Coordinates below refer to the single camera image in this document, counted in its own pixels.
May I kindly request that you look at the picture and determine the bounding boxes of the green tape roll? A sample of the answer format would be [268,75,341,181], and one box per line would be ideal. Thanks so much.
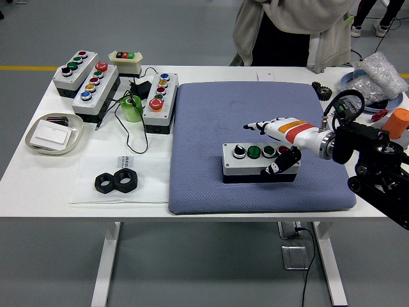
[120,95,142,123]

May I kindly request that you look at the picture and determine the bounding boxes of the white shallow tray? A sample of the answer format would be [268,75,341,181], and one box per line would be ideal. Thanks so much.
[24,113,84,157]

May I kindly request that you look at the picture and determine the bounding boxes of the metal floor outlet plate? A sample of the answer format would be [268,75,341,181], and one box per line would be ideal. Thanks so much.
[281,244,310,271]

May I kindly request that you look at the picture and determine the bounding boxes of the black hex nut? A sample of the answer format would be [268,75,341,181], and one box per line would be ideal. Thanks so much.
[113,168,139,193]
[94,171,116,193]

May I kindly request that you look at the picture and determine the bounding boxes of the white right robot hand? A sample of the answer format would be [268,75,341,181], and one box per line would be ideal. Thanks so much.
[243,116,326,177]

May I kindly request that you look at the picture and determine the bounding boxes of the person with white shoes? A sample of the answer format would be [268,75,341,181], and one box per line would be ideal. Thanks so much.
[350,0,406,38]

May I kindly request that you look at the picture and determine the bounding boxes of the blue-grey padded mat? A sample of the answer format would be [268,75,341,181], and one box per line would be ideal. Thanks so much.
[167,81,357,215]

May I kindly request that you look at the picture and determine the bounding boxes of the dark brown small item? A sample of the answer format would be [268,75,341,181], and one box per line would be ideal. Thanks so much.
[46,116,70,127]

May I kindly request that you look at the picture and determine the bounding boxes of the black gear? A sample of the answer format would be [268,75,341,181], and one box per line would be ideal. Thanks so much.
[311,81,334,102]

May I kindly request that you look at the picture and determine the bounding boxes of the grey control box blue button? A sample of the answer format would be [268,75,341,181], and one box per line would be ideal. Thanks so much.
[70,61,121,125]

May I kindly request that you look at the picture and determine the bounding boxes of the clear bag of metal parts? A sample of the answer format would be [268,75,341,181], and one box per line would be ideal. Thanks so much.
[341,76,389,108]

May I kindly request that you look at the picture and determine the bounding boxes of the grey four-button control box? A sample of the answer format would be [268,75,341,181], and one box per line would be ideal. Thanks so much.
[52,50,99,99]

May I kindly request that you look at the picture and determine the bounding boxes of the cream three-button switch box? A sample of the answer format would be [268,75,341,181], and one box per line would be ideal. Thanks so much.
[108,50,144,79]

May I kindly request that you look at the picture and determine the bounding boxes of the blue and white plate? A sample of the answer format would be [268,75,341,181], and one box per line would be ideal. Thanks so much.
[339,70,406,113]

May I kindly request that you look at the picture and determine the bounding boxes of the black power adapter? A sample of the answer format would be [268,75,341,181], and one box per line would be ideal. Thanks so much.
[128,79,153,97]

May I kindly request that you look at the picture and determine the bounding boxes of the grey five-button mushroom box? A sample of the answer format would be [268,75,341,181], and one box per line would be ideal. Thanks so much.
[141,72,179,135]

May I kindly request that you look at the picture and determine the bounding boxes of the clear printed plastic bag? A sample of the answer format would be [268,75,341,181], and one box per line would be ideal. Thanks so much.
[69,155,172,205]

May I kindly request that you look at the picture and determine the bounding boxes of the black module green terminals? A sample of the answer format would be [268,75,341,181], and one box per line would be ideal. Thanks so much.
[334,97,364,119]

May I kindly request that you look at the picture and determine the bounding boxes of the white switch panel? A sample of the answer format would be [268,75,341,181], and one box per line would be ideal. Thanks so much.
[31,123,73,148]

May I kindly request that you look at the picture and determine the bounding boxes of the black floor power cable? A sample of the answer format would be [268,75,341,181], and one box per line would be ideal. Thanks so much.
[295,226,316,307]

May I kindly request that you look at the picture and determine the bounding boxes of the white table leg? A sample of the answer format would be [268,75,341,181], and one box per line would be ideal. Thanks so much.
[90,221,121,307]
[312,221,348,307]

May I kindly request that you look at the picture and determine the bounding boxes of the bubble wrap bag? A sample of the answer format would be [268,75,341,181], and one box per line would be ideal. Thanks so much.
[352,51,409,98]

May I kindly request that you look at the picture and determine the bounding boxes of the orange cylinder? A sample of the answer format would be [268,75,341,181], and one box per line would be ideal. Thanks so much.
[382,107,409,140]

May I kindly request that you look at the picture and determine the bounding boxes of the black adapter cable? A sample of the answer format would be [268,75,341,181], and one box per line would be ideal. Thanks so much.
[95,66,157,154]

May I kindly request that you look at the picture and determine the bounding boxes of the grey selector switch button box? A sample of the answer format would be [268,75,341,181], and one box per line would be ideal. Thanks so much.
[221,142,302,185]

